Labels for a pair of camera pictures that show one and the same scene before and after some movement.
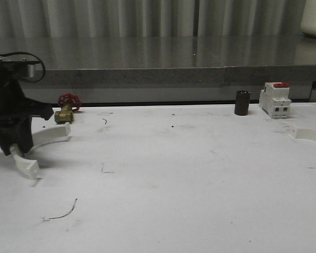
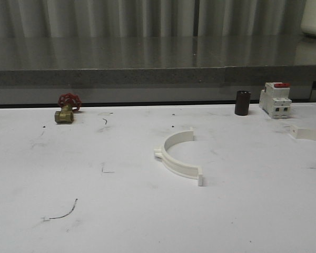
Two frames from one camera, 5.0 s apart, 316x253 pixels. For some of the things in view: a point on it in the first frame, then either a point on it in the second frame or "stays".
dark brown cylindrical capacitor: [242, 103] stays
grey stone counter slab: [170, 62] stays
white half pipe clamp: [40, 139] to [174, 165]
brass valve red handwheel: [69, 103] stays
